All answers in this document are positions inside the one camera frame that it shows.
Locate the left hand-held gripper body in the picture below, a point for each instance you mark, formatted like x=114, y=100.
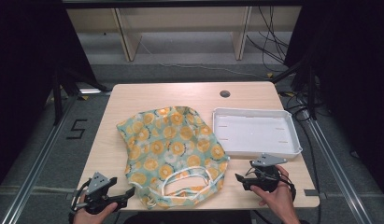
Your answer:
x=97, y=183

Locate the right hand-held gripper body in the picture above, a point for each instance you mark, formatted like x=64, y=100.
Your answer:
x=267, y=177

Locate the white plastic tray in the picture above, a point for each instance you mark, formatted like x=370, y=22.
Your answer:
x=253, y=132

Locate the green orange-print cloth bag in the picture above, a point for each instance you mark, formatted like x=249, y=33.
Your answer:
x=171, y=146

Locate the person's right hand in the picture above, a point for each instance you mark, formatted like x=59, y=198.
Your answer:
x=283, y=199

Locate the person's left hand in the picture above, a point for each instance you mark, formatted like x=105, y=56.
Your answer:
x=87, y=218

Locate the yellow floor tape piece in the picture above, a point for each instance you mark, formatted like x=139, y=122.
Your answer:
x=289, y=94
x=84, y=97
x=269, y=75

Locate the black metal stand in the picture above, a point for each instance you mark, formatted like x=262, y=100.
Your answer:
x=57, y=99
x=310, y=93

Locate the black curtain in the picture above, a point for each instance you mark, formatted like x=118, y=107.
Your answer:
x=27, y=77
x=351, y=77

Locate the aluminium floor rail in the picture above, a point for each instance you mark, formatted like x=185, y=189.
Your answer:
x=40, y=161
x=336, y=165

